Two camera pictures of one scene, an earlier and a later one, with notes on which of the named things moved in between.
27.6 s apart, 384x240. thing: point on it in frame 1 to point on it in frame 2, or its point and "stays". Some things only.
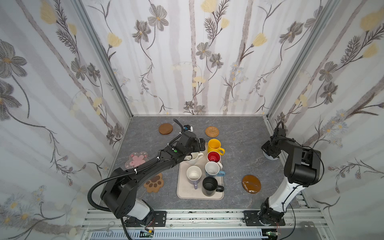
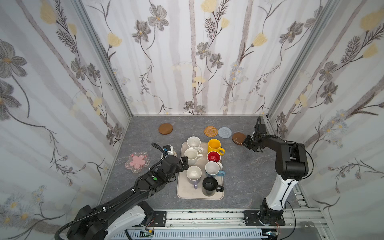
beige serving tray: (203, 181) stays
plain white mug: (193, 159) stays
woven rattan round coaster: (212, 131) stays
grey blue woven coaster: (270, 157) to (224, 132)
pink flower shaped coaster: (136, 159) stays
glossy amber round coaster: (251, 184) to (238, 138)
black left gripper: (199, 145) to (183, 163)
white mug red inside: (213, 156) stays
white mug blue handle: (212, 169) stays
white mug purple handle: (193, 175) stays
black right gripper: (270, 148) to (251, 142)
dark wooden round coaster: (165, 128) stays
